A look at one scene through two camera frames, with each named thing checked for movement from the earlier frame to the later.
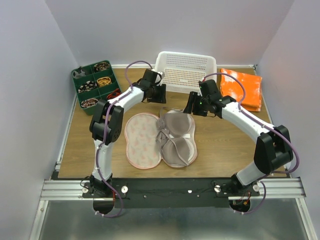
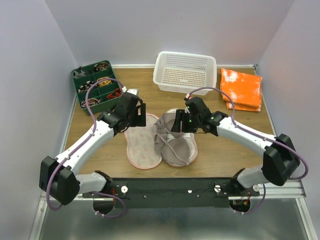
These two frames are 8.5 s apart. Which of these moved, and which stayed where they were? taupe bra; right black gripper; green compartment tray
Moved: right black gripper
Stayed: taupe bra; green compartment tray
